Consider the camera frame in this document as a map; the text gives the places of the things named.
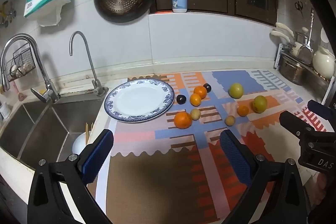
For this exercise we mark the large chrome faucet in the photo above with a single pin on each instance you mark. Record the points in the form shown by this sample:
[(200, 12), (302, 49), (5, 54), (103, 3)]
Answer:
[(39, 66)]

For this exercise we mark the stainless steel pot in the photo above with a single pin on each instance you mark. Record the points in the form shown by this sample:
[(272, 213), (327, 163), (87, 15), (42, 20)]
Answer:
[(291, 70)]

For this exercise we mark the bicycle-shaped wall hook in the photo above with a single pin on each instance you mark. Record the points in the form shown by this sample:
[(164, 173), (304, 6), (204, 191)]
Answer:
[(10, 14)]

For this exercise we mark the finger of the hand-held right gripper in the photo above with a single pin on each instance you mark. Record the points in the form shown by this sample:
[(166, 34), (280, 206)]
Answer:
[(292, 121), (321, 110)]

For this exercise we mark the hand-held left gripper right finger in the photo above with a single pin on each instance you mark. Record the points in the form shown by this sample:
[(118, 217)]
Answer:
[(236, 158)]

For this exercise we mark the yellow-green citrus fruit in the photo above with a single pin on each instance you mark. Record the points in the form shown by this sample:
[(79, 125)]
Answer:
[(260, 104)]

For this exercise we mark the large orange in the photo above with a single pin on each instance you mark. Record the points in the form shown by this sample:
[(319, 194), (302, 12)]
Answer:
[(183, 120)]

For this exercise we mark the white plastic bag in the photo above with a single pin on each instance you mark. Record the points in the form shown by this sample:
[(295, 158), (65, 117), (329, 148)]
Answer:
[(51, 18)]

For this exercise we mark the small orange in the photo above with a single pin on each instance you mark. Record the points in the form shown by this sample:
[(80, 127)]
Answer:
[(243, 110)]

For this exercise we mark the dark plum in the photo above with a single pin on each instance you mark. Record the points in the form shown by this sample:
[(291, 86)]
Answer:
[(207, 87), (181, 99)]

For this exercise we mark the blue patterned white plate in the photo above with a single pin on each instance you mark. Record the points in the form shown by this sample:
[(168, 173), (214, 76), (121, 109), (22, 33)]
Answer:
[(136, 102)]

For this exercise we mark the small yellow fruit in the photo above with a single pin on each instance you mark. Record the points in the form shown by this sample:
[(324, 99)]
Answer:
[(195, 114), (230, 120)]

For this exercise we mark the metal dish rack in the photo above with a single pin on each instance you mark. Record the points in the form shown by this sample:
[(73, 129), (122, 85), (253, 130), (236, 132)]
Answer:
[(319, 74)]

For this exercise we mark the metal ladle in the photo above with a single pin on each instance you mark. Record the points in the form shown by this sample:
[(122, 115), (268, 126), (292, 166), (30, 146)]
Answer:
[(305, 53)]

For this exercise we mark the white teapot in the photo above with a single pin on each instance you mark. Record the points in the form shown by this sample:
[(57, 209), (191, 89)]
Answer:
[(324, 62)]

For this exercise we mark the green citrus fruit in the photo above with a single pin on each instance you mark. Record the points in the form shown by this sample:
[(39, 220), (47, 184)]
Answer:
[(236, 90)]

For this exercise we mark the slim gooseneck faucet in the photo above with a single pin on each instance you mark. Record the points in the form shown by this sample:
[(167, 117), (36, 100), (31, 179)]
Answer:
[(89, 56)]

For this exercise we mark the person's right hand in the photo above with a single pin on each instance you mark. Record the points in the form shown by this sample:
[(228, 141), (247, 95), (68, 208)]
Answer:
[(321, 187)]

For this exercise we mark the garlic bulbs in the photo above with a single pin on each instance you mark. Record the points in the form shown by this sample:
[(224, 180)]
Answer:
[(19, 69)]

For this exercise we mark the stainless steel sink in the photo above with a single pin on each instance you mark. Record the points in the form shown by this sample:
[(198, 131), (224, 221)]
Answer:
[(39, 129)]

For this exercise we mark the white bowl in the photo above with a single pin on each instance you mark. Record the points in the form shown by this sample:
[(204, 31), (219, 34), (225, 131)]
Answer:
[(78, 144)]

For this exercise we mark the small pink item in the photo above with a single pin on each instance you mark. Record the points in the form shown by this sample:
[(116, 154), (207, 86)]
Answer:
[(22, 96)]

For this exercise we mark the colourful patterned mat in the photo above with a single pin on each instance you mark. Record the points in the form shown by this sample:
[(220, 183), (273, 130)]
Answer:
[(157, 174)]

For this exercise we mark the wooden chopsticks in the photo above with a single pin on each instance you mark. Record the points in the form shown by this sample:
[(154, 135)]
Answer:
[(88, 132)]

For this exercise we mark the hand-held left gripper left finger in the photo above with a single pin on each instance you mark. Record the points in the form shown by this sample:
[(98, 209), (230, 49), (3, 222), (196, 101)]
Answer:
[(97, 158)]

